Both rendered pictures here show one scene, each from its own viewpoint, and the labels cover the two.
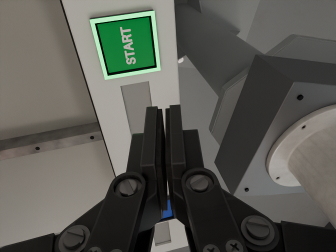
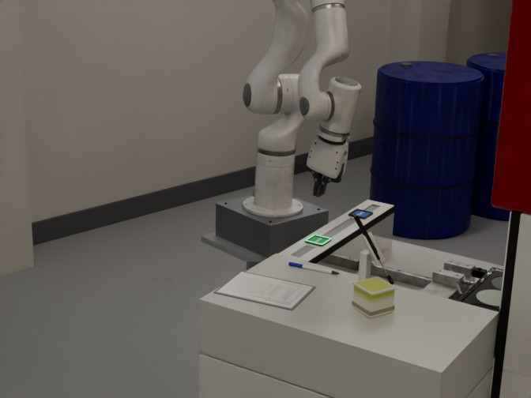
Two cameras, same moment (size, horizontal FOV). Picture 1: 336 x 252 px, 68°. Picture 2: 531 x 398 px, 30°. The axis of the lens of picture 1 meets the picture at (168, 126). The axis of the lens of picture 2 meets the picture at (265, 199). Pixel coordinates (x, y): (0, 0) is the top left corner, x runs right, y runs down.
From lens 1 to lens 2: 2.62 m
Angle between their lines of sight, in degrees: 36
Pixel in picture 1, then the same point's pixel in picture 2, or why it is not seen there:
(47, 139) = (391, 272)
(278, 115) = (282, 221)
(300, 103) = (271, 220)
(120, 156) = (351, 229)
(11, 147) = (408, 275)
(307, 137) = (276, 209)
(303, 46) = (243, 252)
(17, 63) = not seen: hidden behind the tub
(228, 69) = not seen: hidden behind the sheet
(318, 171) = (284, 193)
